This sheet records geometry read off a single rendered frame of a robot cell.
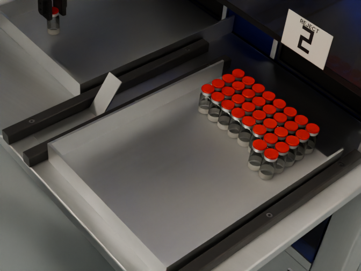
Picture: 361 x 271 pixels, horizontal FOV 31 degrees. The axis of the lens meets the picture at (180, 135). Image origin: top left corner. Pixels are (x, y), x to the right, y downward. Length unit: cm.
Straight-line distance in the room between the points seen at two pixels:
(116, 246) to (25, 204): 122
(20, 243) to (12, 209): 13
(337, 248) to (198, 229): 35
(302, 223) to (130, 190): 24
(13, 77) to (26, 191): 103
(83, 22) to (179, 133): 33
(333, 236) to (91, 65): 50
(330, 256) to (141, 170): 41
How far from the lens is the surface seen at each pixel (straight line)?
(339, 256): 117
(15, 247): 197
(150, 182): 93
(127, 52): 115
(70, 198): 91
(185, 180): 93
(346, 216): 111
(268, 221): 88
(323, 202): 95
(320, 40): 98
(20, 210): 205
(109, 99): 101
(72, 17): 123
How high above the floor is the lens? 157
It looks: 44 degrees down
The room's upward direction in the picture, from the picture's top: 7 degrees clockwise
